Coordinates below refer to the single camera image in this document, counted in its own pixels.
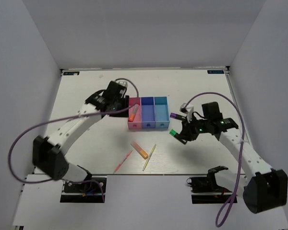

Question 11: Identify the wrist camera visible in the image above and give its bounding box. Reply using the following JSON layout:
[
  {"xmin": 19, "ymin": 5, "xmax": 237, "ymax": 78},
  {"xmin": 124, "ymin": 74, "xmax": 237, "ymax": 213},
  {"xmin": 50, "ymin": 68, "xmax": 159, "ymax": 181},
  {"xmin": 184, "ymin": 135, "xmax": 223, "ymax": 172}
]
[
  {"xmin": 180, "ymin": 103, "xmax": 194, "ymax": 122},
  {"xmin": 117, "ymin": 81, "xmax": 128, "ymax": 96}
]

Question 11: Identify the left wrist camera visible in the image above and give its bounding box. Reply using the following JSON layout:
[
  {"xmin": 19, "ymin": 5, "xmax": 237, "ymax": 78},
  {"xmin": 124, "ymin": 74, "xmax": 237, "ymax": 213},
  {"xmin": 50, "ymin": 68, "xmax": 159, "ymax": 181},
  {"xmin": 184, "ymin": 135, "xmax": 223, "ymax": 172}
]
[{"xmin": 117, "ymin": 81, "xmax": 128, "ymax": 96}]

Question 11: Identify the light blue plastic bin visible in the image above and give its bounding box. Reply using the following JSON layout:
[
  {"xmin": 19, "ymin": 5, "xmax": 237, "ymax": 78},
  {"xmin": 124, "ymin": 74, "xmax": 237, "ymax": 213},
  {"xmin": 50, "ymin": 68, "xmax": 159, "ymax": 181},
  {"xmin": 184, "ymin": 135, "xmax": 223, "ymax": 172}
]
[{"xmin": 154, "ymin": 97, "xmax": 170, "ymax": 129}]

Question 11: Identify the purple cap black highlighter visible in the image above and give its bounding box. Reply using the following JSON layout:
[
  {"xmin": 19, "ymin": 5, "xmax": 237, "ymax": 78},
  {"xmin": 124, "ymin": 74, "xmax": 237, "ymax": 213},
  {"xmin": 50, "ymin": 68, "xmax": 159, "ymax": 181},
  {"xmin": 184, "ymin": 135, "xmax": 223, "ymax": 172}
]
[{"xmin": 170, "ymin": 113, "xmax": 185, "ymax": 121}]

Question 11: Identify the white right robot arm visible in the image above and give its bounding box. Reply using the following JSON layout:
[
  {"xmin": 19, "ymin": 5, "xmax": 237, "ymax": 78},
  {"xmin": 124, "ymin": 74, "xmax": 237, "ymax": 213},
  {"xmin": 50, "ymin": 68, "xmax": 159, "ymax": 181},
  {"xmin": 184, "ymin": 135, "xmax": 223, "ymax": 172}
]
[{"xmin": 170, "ymin": 102, "xmax": 288, "ymax": 214}]

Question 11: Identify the pink plastic bin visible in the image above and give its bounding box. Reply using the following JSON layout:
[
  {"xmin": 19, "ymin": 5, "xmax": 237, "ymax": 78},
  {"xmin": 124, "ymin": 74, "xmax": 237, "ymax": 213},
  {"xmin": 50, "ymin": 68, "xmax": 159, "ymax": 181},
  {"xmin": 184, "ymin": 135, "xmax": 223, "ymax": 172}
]
[{"xmin": 128, "ymin": 97, "xmax": 142, "ymax": 130}]

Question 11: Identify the orange clear-cap highlighter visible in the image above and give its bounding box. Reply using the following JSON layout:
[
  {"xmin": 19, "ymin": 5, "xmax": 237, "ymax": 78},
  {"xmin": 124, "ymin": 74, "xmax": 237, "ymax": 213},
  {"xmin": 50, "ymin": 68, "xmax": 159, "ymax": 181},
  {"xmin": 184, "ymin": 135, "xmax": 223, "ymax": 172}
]
[{"xmin": 131, "ymin": 141, "xmax": 148, "ymax": 160}]

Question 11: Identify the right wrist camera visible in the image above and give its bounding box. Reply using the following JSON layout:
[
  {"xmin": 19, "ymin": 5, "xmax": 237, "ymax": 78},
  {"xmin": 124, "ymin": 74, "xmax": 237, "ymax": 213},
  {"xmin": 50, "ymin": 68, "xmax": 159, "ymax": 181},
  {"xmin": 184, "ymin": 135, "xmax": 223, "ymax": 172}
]
[{"xmin": 180, "ymin": 103, "xmax": 194, "ymax": 122}]

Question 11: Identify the purple-blue plastic bin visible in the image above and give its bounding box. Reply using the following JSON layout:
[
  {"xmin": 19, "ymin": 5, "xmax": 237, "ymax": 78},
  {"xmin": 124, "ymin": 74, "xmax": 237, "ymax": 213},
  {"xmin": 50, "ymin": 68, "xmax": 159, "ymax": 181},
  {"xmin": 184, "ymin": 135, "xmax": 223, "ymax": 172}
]
[{"xmin": 141, "ymin": 97, "xmax": 156, "ymax": 129}]

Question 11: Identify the corner label sticker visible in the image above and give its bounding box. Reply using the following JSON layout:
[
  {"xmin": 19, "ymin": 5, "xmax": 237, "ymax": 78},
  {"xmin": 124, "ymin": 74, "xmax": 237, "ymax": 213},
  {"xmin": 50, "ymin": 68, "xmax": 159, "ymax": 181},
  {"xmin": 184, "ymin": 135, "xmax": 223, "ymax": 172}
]
[
  {"xmin": 207, "ymin": 69, "xmax": 224, "ymax": 74},
  {"xmin": 63, "ymin": 71, "xmax": 80, "ymax": 76}
]

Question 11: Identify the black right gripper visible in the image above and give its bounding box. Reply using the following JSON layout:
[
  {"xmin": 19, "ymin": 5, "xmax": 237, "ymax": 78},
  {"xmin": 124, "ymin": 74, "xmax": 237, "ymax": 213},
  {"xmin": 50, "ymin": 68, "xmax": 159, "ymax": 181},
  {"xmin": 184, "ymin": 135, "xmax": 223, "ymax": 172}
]
[{"xmin": 177, "ymin": 115, "xmax": 210, "ymax": 142}]

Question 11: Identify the left corner label sticker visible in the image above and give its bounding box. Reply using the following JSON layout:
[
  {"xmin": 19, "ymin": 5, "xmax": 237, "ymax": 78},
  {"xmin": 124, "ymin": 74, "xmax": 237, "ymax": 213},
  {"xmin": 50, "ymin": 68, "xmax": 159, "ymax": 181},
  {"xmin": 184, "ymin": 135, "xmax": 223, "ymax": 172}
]
[{"xmin": 63, "ymin": 71, "xmax": 80, "ymax": 76}]

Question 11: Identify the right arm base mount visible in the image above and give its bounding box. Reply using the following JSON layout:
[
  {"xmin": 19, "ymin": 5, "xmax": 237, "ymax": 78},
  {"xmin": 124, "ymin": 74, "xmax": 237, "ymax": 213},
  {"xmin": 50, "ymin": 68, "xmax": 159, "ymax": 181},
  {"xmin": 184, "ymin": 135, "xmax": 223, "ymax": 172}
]
[{"xmin": 186, "ymin": 176, "xmax": 232, "ymax": 204}]

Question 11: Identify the green cap black highlighter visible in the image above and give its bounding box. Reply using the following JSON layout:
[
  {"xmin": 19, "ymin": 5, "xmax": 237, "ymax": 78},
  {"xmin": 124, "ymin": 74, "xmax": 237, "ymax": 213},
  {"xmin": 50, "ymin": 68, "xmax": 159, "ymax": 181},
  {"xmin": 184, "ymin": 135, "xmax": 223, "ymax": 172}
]
[{"xmin": 169, "ymin": 129, "xmax": 180, "ymax": 139}]

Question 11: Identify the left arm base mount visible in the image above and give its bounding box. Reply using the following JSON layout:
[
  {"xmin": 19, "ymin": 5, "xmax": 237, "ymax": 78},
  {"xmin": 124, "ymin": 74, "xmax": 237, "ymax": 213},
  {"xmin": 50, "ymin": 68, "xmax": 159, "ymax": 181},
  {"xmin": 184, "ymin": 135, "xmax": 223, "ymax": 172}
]
[{"xmin": 60, "ymin": 176, "xmax": 107, "ymax": 203}]

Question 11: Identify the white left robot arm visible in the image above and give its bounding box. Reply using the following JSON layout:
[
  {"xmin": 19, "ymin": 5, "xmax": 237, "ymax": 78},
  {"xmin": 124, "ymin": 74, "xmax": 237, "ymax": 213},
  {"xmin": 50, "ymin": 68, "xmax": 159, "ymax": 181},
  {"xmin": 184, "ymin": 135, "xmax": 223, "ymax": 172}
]
[{"xmin": 32, "ymin": 81, "xmax": 129, "ymax": 191}]

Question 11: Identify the right corner label sticker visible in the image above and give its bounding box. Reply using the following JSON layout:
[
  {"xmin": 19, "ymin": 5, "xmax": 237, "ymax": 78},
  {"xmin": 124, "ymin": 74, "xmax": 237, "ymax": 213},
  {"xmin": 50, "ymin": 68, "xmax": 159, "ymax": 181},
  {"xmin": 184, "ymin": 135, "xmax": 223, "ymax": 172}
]
[{"xmin": 207, "ymin": 69, "xmax": 224, "ymax": 74}]

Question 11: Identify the metal table edge rail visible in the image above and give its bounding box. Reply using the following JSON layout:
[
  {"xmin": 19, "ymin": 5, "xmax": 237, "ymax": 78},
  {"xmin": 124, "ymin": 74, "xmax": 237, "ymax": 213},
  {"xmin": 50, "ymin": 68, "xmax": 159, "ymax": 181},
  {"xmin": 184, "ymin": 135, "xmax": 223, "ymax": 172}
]
[{"xmin": 225, "ymin": 66, "xmax": 253, "ymax": 147}]

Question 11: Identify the pink thin pen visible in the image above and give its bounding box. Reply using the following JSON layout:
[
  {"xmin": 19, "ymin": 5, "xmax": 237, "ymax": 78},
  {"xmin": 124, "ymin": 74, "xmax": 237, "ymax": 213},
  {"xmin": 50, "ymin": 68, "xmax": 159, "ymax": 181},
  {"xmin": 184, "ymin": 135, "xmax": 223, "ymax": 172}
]
[{"xmin": 113, "ymin": 150, "xmax": 133, "ymax": 174}]

